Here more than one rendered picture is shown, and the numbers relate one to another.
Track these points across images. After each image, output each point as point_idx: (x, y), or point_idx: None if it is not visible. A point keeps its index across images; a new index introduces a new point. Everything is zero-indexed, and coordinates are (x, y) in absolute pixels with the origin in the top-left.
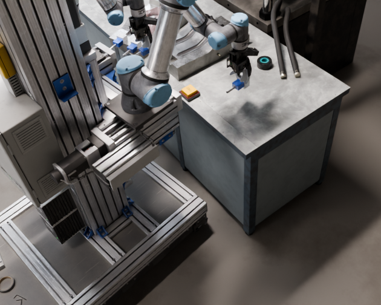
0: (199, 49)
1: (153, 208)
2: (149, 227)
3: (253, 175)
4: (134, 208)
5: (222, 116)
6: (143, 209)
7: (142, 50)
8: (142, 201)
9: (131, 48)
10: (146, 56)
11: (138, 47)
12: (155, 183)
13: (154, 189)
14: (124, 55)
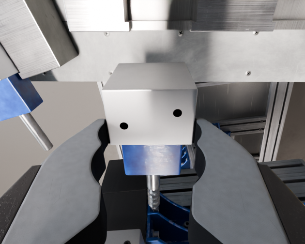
0: None
1: (239, 108)
2: (258, 126)
3: None
4: (225, 126)
5: None
6: (231, 117)
7: (165, 169)
8: (222, 112)
9: (22, 111)
10: (70, 42)
11: (16, 68)
12: (213, 86)
13: (220, 92)
14: (50, 144)
